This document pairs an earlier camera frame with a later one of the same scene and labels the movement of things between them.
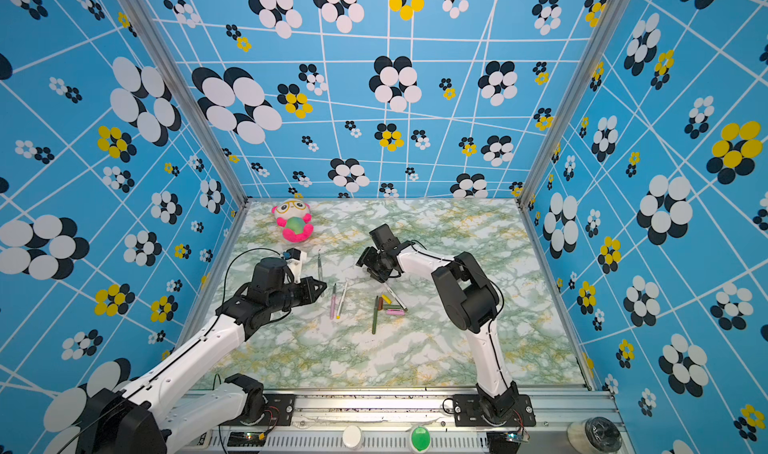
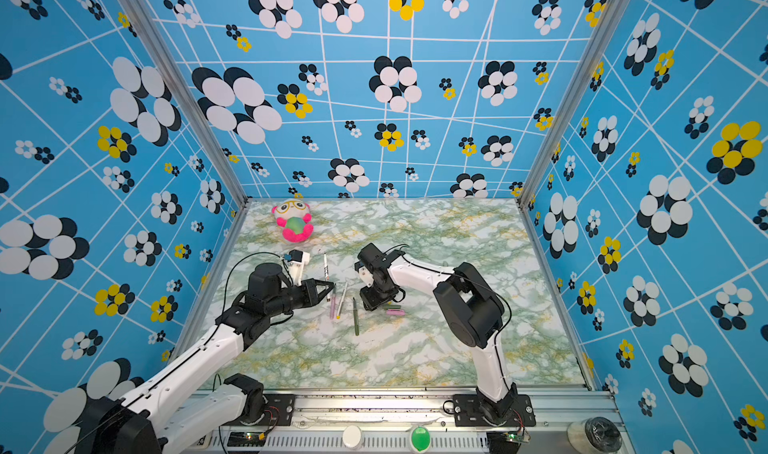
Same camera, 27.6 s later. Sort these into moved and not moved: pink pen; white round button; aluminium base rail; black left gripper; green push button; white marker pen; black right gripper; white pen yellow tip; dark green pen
Moved: white marker pen; dark green pen; black right gripper
Not moved: green push button; white round button; pink pen; white pen yellow tip; black left gripper; aluminium base rail
